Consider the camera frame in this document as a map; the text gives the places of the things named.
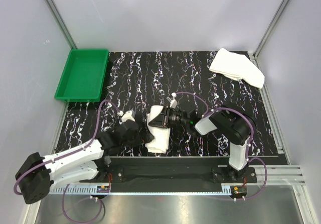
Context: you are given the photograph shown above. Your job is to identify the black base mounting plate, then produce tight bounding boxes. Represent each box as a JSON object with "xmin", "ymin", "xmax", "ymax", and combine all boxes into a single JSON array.
[{"xmin": 84, "ymin": 157, "xmax": 257, "ymax": 194}]

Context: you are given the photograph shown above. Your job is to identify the right connector board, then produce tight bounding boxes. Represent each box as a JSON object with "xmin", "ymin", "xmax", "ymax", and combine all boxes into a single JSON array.
[{"xmin": 232, "ymin": 186, "xmax": 247, "ymax": 195}]

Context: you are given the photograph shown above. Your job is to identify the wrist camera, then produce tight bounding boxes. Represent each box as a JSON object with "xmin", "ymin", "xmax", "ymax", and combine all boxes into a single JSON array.
[
  {"xmin": 167, "ymin": 92, "xmax": 178, "ymax": 108},
  {"xmin": 117, "ymin": 109, "xmax": 135, "ymax": 124}
]

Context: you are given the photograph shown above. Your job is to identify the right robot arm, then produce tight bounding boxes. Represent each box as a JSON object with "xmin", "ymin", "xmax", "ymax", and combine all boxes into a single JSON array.
[{"xmin": 147, "ymin": 104, "xmax": 256, "ymax": 183}]

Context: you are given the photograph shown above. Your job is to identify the aluminium frame rail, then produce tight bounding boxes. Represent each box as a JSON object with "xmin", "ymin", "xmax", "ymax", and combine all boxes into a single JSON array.
[{"xmin": 32, "ymin": 164, "xmax": 306, "ymax": 184}]

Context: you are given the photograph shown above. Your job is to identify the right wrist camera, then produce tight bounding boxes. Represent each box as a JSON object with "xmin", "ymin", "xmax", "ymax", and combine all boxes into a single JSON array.
[{"xmin": 167, "ymin": 92, "xmax": 178, "ymax": 108}]

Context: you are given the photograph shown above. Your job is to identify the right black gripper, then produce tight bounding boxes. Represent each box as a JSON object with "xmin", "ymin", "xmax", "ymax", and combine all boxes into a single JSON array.
[{"xmin": 148, "ymin": 106, "xmax": 189, "ymax": 129}]

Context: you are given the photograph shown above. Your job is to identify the green plastic tray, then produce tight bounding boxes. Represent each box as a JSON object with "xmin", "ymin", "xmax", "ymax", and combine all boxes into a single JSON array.
[{"xmin": 55, "ymin": 49, "xmax": 109, "ymax": 102}]

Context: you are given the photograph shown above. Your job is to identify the large white towel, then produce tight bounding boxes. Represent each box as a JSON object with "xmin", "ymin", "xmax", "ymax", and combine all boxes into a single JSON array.
[{"xmin": 145, "ymin": 105, "xmax": 171, "ymax": 154}]

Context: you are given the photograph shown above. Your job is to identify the connector board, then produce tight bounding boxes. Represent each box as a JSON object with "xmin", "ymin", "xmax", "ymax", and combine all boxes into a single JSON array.
[
  {"xmin": 96, "ymin": 185, "xmax": 110, "ymax": 193},
  {"xmin": 232, "ymin": 186, "xmax": 247, "ymax": 195}
]

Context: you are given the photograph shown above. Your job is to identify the grey slotted cable duct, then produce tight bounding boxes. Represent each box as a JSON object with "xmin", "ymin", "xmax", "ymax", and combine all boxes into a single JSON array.
[{"xmin": 50, "ymin": 184, "xmax": 231, "ymax": 195}]

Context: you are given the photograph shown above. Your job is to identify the small white towel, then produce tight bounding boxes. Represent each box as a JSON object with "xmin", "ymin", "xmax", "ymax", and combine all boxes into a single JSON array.
[{"xmin": 209, "ymin": 48, "xmax": 265, "ymax": 89}]

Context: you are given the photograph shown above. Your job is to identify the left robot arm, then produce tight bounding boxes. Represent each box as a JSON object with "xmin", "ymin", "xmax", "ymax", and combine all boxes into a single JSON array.
[{"xmin": 14, "ymin": 120, "xmax": 155, "ymax": 204}]

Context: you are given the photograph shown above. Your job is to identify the left connector board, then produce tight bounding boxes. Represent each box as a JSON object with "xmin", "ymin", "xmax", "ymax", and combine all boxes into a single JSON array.
[{"xmin": 96, "ymin": 185, "xmax": 110, "ymax": 193}]

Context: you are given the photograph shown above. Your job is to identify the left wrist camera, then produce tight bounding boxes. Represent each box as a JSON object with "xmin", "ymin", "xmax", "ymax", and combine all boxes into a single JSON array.
[{"xmin": 117, "ymin": 109, "xmax": 135, "ymax": 124}]

